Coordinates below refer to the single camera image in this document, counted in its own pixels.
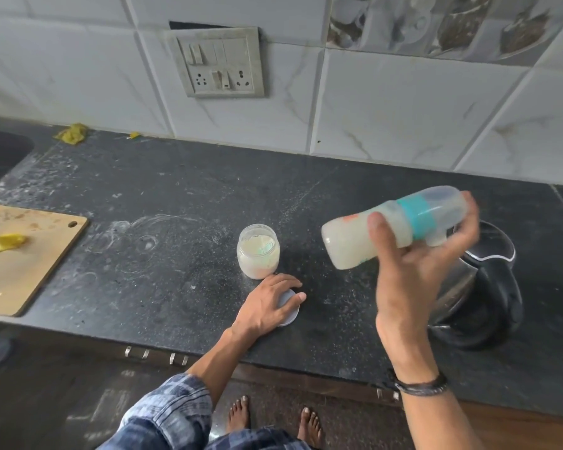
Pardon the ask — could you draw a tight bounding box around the person's left hand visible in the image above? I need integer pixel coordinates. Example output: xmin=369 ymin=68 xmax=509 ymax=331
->
xmin=231 ymin=273 xmax=307 ymax=341

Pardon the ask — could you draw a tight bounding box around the person's right hand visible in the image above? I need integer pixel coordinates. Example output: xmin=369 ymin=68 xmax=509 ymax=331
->
xmin=367 ymin=191 xmax=480 ymax=383

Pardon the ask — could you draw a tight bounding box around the round white jar lid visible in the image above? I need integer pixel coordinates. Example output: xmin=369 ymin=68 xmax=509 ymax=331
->
xmin=276 ymin=288 xmax=301 ymax=328

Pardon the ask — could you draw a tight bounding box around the baby bottle with teal ring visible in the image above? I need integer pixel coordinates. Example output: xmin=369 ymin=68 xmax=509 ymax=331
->
xmin=321 ymin=186 xmax=470 ymax=270

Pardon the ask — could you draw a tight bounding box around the person's right forearm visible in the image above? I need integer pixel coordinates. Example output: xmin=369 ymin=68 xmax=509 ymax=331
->
xmin=395 ymin=374 xmax=488 ymax=450

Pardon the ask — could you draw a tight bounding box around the person's left forearm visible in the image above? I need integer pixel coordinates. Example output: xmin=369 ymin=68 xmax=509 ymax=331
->
xmin=187 ymin=327 xmax=259 ymax=409

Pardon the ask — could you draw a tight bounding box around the glass jar with white powder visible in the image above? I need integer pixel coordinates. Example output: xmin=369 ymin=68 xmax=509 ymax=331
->
xmin=237 ymin=224 xmax=281 ymax=280

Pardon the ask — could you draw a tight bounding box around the steel and black electric kettle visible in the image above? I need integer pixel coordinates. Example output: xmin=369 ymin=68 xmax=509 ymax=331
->
xmin=427 ymin=220 xmax=524 ymax=350

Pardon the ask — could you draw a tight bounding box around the person's left foot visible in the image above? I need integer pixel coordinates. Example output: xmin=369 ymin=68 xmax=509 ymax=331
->
xmin=227 ymin=395 xmax=252 ymax=433

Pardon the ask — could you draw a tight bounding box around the person's foot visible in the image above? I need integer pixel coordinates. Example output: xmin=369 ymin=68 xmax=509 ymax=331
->
xmin=297 ymin=407 xmax=324 ymax=449
xmin=227 ymin=395 xmax=252 ymax=433

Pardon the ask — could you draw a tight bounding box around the person's right foot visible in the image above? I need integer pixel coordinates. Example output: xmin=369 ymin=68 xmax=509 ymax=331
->
xmin=297 ymin=407 xmax=324 ymax=449

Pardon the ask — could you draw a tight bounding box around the wooden cutting board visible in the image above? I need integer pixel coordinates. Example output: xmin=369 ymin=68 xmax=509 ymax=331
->
xmin=0 ymin=202 xmax=89 ymax=318

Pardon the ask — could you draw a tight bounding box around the crumpled yellow scrap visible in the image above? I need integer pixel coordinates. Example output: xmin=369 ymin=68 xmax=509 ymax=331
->
xmin=53 ymin=123 xmax=89 ymax=146

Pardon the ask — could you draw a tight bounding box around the yellow peel piece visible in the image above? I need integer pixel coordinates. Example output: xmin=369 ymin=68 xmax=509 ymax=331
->
xmin=0 ymin=233 xmax=29 ymax=254

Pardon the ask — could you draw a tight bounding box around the dark kitchen sink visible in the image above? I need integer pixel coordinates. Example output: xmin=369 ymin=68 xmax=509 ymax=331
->
xmin=0 ymin=128 xmax=35 ymax=193

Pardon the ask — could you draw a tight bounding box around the black wrist bracelet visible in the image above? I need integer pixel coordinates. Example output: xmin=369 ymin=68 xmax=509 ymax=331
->
xmin=393 ymin=372 xmax=449 ymax=398

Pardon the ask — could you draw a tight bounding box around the grey wall switch socket panel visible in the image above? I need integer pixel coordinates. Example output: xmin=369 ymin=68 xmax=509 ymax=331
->
xmin=170 ymin=26 xmax=266 ymax=99

